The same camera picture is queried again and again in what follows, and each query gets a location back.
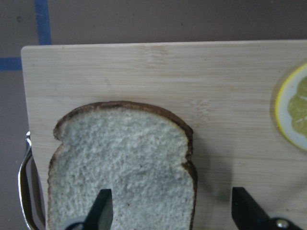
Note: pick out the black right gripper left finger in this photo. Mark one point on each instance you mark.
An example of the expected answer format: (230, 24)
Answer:
(100, 216)

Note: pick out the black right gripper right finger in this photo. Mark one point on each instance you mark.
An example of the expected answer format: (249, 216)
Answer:
(247, 214)

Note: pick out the white bread slice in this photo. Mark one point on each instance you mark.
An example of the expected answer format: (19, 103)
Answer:
(141, 152)

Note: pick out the lemon slice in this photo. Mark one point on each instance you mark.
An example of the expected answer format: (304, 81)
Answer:
(291, 108)

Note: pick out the wooden cutting board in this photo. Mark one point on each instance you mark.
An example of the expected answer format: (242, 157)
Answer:
(225, 91)

